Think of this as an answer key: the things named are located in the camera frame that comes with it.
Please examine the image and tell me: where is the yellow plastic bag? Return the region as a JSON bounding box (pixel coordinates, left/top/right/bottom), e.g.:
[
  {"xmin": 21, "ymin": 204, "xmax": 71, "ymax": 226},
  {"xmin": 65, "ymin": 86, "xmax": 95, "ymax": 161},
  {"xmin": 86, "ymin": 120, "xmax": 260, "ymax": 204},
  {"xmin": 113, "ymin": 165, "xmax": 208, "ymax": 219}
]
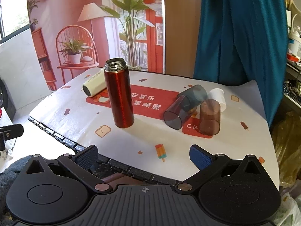
[{"xmin": 270, "ymin": 111, "xmax": 301, "ymax": 190}]

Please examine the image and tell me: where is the brown transparent cup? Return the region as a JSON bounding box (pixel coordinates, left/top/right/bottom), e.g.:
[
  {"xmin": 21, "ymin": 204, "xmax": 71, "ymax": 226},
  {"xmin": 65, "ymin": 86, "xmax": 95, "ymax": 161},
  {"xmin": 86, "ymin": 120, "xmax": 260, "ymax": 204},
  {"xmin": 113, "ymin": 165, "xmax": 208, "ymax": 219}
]
[{"xmin": 199, "ymin": 99, "xmax": 221, "ymax": 136}]

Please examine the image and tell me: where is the white plastic cup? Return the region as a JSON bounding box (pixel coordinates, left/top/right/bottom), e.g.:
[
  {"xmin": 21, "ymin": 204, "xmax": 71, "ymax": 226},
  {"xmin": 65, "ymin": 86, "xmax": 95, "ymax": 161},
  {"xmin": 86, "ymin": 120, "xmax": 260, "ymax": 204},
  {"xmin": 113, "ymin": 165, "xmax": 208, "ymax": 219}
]
[{"xmin": 208, "ymin": 88, "xmax": 227, "ymax": 112}]

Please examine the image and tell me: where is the cluttered shelf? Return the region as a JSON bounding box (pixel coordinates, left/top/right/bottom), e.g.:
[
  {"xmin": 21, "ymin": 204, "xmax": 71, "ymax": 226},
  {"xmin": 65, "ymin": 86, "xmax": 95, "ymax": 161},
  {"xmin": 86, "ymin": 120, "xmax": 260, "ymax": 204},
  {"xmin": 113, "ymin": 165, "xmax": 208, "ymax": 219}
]
[{"xmin": 283, "ymin": 54, "xmax": 301, "ymax": 113}]

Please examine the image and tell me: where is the teal transparent cup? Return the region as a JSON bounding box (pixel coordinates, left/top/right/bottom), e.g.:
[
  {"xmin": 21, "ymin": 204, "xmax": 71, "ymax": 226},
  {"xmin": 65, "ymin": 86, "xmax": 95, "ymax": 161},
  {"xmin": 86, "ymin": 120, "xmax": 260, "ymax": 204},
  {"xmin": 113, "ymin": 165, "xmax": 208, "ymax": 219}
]
[{"xmin": 177, "ymin": 84, "xmax": 208, "ymax": 111}]

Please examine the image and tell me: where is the grey fuzzy cloth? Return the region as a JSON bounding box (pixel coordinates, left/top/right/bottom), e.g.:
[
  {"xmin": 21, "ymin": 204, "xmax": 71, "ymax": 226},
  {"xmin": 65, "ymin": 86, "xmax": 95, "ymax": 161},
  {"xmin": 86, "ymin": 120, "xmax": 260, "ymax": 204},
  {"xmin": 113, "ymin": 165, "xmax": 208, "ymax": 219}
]
[{"xmin": 0, "ymin": 155, "xmax": 33, "ymax": 226}]

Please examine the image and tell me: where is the black ribbed board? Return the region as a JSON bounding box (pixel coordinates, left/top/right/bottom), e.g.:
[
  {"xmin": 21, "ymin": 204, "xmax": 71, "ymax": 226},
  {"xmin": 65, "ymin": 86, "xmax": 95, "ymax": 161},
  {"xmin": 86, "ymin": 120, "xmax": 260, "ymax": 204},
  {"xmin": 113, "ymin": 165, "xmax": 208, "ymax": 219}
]
[{"xmin": 28, "ymin": 116, "xmax": 184, "ymax": 186}]

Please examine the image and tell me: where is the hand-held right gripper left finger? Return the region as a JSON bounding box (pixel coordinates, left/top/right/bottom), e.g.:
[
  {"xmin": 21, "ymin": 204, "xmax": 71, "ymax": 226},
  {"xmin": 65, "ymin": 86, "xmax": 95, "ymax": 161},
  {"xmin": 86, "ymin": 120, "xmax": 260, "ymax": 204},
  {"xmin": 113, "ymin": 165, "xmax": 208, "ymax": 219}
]
[{"xmin": 16, "ymin": 145, "xmax": 113, "ymax": 193}]

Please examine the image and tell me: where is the black stand clamp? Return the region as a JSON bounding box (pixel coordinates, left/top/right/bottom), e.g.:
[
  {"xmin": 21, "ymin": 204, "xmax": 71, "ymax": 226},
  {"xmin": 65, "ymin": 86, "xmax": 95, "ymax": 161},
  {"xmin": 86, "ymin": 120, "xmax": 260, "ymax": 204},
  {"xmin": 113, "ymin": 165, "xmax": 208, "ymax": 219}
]
[{"xmin": 0, "ymin": 124, "xmax": 24, "ymax": 151}]

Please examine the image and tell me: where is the grey transparent cup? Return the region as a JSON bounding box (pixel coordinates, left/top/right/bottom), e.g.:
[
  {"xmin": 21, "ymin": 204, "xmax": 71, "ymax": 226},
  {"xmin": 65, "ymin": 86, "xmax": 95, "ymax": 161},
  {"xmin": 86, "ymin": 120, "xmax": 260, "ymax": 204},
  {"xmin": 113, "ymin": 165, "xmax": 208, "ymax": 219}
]
[{"xmin": 164, "ymin": 96, "xmax": 197, "ymax": 130}]

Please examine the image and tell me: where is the cream thermos bottle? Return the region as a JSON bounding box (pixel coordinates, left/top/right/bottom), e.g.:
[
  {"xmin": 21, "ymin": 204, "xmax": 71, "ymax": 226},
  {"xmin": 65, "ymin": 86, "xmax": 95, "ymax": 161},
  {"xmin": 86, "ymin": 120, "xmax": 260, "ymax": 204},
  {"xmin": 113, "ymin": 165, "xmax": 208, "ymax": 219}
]
[{"xmin": 82, "ymin": 69, "xmax": 107, "ymax": 98}]

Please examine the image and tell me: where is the wall poster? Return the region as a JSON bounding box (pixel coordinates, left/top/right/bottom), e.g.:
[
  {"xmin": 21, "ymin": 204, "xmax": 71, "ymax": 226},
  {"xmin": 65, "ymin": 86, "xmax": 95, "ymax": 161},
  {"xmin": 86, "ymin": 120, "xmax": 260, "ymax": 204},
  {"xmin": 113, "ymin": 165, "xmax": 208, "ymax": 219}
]
[{"xmin": 26, "ymin": 0, "xmax": 165, "ymax": 92}]

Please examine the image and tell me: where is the white printed plastic bag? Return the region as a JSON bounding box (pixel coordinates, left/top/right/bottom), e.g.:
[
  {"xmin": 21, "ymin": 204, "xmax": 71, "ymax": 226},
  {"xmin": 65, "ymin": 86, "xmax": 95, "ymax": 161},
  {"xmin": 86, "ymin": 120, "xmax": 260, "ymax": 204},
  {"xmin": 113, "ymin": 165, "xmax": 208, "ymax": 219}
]
[{"xmin": 279, "ymin": 191, "xmax": 301, "ymax": 226}]

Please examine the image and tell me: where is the red steel thermos bottle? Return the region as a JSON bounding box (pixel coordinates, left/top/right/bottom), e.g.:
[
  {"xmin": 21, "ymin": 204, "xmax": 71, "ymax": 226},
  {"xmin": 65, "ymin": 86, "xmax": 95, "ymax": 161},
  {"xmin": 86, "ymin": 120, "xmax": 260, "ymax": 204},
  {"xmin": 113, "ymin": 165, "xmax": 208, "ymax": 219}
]
[{"xmin": 104, "ymin": 58, "xmax": 135, "ymax": 129}]

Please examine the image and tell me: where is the printed white table mat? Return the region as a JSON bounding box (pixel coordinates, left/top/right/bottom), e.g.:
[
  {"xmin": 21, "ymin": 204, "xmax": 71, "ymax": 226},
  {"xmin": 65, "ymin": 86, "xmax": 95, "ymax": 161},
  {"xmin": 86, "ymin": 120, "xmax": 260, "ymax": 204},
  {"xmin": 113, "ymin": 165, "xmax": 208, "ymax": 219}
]
[{"xmin": 30, "ymin": 68, "xmax": 281, "ymax": 191}]

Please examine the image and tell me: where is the teal cloth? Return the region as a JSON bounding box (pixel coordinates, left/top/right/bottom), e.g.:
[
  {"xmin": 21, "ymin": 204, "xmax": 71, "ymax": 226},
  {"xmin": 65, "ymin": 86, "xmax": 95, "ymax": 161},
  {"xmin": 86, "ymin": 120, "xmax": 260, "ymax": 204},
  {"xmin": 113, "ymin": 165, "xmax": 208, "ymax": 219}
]
[{"xmin": 193, "ymin": 0, "xmax": 288, "ymax": 128}]

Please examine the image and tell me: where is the window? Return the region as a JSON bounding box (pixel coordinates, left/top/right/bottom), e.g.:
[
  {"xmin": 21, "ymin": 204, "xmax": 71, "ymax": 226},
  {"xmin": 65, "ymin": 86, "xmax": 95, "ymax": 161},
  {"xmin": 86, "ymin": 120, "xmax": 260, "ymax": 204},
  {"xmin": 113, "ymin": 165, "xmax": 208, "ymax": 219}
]
[{"xmin": 0, "ymin": 0, "xmax": 31, "ymax": 43}]

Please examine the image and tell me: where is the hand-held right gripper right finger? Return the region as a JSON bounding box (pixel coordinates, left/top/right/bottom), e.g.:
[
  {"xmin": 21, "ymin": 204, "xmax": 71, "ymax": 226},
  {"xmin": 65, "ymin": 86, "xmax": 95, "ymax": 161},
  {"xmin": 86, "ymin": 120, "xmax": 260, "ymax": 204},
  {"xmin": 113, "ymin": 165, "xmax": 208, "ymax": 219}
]
[{"xmin": 174, "ymin": 144, "xmax": 271, "ymax": 193}]

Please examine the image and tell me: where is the white bucket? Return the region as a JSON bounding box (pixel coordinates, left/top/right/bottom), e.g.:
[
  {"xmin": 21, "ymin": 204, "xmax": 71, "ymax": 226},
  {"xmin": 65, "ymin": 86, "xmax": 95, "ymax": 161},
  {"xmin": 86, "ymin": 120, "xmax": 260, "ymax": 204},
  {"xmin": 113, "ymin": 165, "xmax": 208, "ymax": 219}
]
[{"xmin": 288, "ymin": 31, "xmax": 301, "ymax": 55}]

